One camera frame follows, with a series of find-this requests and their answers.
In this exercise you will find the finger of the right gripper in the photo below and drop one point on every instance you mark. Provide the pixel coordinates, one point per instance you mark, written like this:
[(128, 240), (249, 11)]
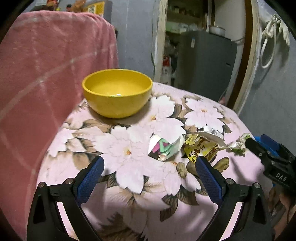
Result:
[(257, 149), (272, 144)]

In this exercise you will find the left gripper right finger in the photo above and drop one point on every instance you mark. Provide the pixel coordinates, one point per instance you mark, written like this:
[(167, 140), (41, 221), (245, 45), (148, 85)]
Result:
[(253, 221)]

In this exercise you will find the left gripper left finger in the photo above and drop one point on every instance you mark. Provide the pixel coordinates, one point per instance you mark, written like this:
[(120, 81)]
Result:
[(45, 221)]

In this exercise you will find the silver foil wrapper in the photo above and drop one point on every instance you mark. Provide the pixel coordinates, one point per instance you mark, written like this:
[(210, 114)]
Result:
[(213, 131)]

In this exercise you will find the small brown nut shell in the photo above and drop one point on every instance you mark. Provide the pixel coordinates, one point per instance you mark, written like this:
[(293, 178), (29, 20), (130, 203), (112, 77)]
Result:
[(222, 164)]

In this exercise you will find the yellow paper carton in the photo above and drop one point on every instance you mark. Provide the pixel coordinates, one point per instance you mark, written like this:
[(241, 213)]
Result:
[(196, 145)]

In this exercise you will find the brown peel scrap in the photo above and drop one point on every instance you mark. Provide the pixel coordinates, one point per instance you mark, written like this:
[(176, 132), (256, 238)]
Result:
[(181, 170)]

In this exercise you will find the grey refrigerator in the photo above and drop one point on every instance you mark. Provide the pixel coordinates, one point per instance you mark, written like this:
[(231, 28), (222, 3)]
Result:
[(205, 63)]

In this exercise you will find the pink floral table cloth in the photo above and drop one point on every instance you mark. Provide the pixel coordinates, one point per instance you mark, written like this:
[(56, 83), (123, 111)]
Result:
[(138, 197)]

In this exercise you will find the red white sack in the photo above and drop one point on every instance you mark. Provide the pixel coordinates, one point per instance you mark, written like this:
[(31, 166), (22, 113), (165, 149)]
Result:
[(166, 70)]

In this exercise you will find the cream rubber gloves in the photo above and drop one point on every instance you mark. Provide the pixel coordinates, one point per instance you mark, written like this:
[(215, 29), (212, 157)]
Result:
[(275, 27)]

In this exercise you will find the metal pot on refrigerator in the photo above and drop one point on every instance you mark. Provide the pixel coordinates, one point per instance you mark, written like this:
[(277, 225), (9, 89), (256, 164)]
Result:
[(219, 31)]

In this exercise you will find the yellow bowl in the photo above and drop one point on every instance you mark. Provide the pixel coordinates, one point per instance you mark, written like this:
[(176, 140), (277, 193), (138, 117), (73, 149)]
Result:
[(117, 93)]

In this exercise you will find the pink checked towel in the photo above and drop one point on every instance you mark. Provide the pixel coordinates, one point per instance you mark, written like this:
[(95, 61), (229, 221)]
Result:
[(45, 55)]

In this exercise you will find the large oil jug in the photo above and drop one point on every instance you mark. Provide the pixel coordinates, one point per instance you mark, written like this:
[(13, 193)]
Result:
[(102, 8)]

